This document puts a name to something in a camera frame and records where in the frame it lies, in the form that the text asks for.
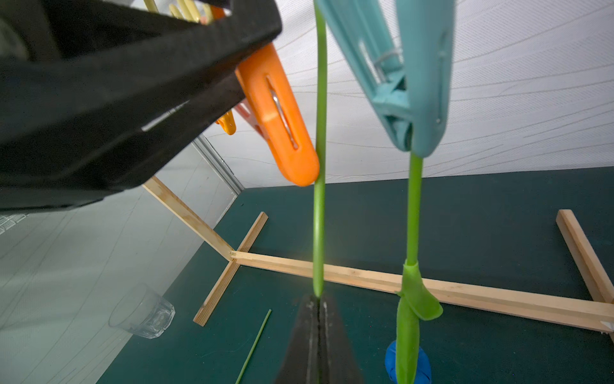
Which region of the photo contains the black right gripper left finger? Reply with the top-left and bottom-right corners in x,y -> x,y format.
274,294 -> 320,384

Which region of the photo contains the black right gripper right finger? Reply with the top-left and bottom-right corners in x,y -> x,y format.
318,294 -> 365,383

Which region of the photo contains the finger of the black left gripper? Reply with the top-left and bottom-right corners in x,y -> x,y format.
1,1 -> 282,214

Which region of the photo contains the orange artificial tulip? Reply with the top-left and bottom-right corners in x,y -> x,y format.
235,309 -> 273,384

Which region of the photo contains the blue artificial tulip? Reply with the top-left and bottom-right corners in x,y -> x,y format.
385,155 -> 443,383

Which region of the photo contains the yellow wavy clothes hanger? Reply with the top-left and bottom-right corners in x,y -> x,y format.
143,0 -> 215,25

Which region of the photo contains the pink artificial tulip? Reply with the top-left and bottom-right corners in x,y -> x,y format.
313,1 -> 328,299

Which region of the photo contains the yellow-orange clothespin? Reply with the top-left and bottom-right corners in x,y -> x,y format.
216,110 -> 237,135

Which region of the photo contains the clear drinking glass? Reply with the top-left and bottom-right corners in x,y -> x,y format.
108,284 -> 176,339

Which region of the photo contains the orange clothespin inner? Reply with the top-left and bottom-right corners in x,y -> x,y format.
236,43 -> 320,187

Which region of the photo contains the teal clothespin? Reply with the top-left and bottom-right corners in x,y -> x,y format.
317,1 -> 455,158

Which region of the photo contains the wooden clothes rack frame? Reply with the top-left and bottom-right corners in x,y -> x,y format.
142,175 -> 614,344

